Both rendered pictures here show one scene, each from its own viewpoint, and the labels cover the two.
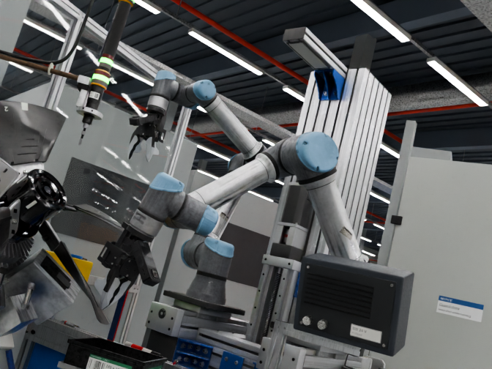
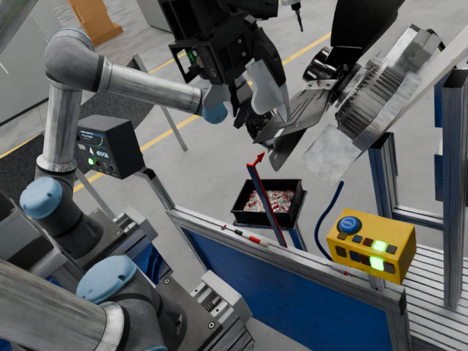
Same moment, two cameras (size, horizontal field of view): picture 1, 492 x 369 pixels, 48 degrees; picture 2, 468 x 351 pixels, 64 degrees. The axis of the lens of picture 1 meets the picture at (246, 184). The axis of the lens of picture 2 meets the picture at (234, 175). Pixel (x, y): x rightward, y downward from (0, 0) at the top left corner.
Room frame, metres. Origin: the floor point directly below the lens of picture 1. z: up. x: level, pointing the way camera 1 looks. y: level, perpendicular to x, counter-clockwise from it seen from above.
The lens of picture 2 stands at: (2.45, 0.53, 1.74)
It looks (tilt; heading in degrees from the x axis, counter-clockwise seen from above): 36 degrees down; 203
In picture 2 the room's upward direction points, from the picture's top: 25 degrees counter-clockwise
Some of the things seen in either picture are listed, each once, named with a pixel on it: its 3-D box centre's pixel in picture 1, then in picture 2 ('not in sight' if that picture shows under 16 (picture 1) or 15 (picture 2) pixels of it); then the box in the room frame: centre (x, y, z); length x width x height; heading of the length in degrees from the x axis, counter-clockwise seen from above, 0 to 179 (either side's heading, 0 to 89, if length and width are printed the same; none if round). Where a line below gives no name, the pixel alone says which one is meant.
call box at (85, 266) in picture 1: (62, 270); (371, 246); (1.89, 0.53, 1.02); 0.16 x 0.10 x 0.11; 59
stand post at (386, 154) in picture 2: not in sight; (391, 227); (1.37, 0.61, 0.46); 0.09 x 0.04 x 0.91; 149
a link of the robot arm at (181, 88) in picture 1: (187, 96); not in sight; (2.05, 0.31, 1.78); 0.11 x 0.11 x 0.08; 31
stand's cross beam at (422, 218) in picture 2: not in sight; (419, 217); (1.43, 0.71, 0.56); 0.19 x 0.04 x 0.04; 59
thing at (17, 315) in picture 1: (12, 314); not in sight; (1.40, 0.47, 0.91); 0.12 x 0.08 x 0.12; 59
